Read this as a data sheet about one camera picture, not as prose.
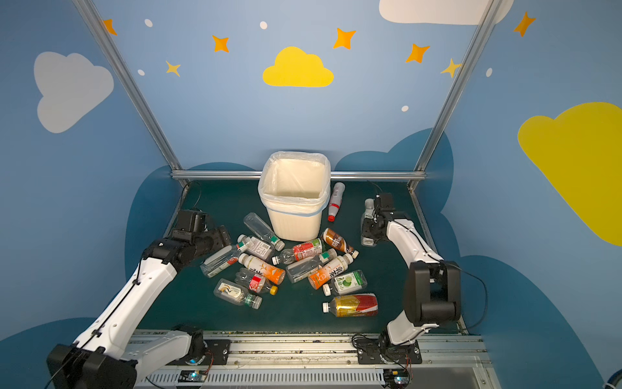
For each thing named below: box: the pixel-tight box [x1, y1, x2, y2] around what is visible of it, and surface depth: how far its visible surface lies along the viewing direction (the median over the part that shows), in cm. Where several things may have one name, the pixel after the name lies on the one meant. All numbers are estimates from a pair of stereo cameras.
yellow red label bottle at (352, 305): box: [322, 293, 379, 318], surface depth 80 cm
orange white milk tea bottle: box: [307, 250, 360, 291], surface depth 90 cm
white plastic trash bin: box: [257, 150, 332, 243], surface depth 93 cm
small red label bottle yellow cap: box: [234, 267, 279, 296], surface depth 86 cm
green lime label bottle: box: [322, 269, 368, 296], surface depth 88 cm
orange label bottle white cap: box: [238, 252, 286, 286], surface depth 90 cm
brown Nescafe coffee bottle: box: [320, 226, 360, 260], surface depth 98 cm
